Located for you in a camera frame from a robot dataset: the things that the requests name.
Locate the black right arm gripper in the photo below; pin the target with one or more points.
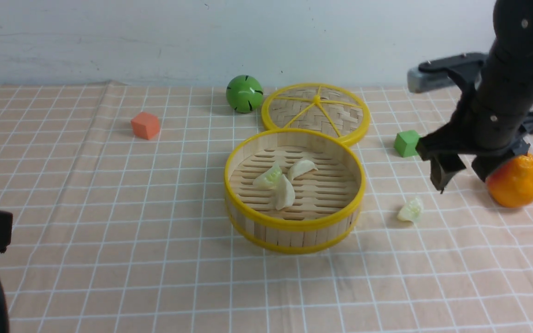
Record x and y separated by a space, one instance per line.
490 121

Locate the pale green dumpling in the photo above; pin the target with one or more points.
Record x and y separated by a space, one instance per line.
411 211

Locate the white dumpling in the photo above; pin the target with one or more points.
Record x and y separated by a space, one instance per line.
284 195
300 167

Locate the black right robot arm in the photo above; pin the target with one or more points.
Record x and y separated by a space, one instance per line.
511 55

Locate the bamboo steamer lid yellow rim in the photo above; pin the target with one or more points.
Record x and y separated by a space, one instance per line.
328 109

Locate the bamboo steamer tray yellow rim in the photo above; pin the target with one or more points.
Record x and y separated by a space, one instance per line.
328 201

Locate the orange red toy pear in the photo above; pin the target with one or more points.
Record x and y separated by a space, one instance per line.
512 184

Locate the green foam cube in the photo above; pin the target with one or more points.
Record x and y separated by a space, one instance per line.
405 143

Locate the green toy ball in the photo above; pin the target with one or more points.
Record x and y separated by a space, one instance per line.
244 93

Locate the orange foam cube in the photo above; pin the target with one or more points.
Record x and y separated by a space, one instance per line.
145 125

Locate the checkered beige tablecloth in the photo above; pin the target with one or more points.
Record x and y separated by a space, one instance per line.
116 234

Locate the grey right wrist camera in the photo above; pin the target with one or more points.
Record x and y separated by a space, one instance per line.
457 70

